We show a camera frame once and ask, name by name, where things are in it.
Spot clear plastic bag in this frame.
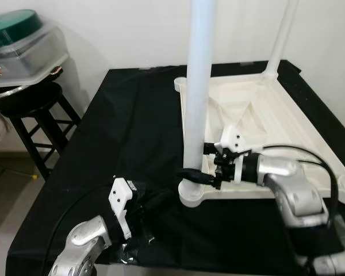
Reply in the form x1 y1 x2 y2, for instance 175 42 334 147
111 229 157 266

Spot black tablecloth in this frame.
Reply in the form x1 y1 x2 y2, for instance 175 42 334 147
6 60 345 274

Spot white plastic table top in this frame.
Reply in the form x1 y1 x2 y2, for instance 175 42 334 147
174 60 345 208

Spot black round stool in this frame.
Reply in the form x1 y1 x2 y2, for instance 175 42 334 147
0 83 82 180

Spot clear plastic storage box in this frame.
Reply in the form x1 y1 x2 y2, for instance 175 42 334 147
0 26 70 88

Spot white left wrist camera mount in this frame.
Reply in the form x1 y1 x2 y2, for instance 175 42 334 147
108 177 135 240

